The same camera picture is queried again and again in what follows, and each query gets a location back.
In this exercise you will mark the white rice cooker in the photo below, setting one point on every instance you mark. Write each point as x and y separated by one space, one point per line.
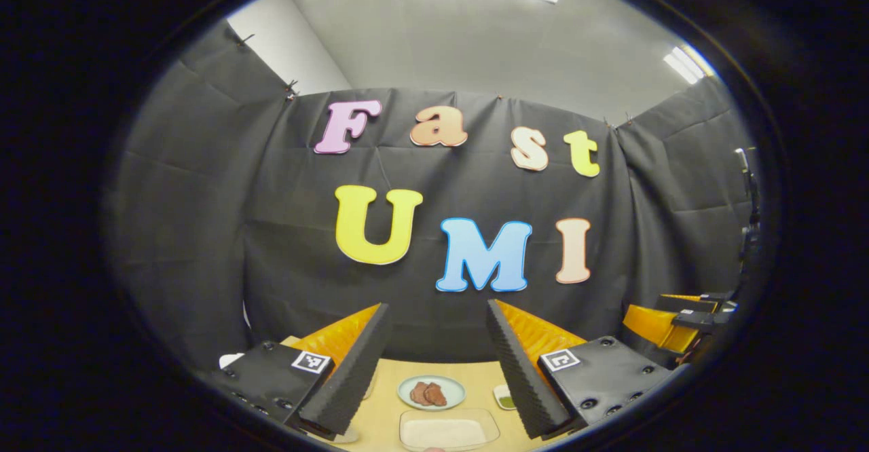
231 360

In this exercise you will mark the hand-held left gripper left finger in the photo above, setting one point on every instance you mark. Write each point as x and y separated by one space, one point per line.
349 377

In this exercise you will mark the pale green plate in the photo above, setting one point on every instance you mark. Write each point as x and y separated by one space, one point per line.
455 392

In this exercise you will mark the white compartment dish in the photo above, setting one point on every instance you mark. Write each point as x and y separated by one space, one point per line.
497 391

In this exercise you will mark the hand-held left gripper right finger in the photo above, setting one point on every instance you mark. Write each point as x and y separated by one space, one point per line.
523 377

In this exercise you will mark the red meat slice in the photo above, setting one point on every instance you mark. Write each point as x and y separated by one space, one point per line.
418 394
437 395

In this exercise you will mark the small ceiling light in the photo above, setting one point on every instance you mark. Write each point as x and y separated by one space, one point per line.
687 64

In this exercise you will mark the black backdrop cloth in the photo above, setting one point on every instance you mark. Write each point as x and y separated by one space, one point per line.
204 201

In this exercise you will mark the green beans pile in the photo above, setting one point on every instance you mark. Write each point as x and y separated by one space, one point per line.
508 402

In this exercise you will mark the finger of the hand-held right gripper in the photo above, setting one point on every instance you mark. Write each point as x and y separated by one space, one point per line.
686 303
655 326

